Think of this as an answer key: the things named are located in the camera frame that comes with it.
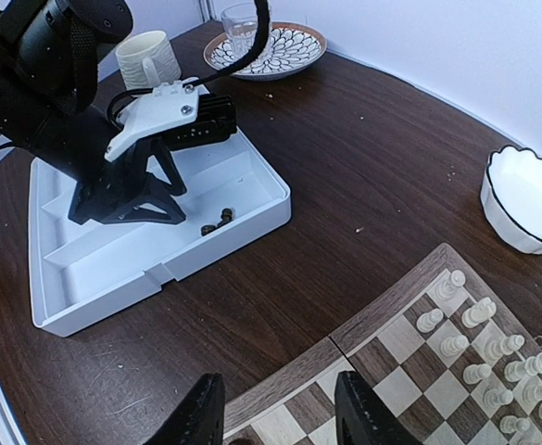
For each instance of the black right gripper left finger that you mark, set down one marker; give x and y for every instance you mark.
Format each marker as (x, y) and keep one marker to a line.
(199, 418)

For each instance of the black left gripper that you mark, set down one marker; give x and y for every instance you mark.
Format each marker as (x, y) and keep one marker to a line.
(126, 191)

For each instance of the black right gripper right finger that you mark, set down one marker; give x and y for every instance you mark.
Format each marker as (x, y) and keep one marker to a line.
(361, 416)

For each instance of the white plastic compartment tray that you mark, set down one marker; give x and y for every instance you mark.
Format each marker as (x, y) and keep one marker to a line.
(82, 273)

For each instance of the dark chess piece lower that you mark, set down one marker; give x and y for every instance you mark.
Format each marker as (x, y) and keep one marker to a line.
(207, 229)

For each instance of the dark chess piece small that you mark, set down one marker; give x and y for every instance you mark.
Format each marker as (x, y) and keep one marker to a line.
(226, 216)

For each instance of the wooden chessboard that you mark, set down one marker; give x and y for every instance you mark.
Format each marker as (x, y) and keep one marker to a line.
(422, 388)

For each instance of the cream ribbed mug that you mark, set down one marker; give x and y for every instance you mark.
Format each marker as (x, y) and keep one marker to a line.
(147, 60)

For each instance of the white bishop left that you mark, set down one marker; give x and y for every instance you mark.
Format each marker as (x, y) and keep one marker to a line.
(497, 348)

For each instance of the white knight left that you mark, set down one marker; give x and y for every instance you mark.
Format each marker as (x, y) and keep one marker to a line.
(479, 313)

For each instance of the clear drinking glass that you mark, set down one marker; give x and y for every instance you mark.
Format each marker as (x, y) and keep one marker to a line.
(240, 24)

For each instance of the patterned ceramic plate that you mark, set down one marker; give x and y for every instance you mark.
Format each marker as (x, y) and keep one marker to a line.
(293, 48)

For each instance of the white queen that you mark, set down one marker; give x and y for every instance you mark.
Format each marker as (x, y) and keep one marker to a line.
(516, 371)

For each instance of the white scalloped bowl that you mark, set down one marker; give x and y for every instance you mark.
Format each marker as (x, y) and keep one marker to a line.
(511, 197)

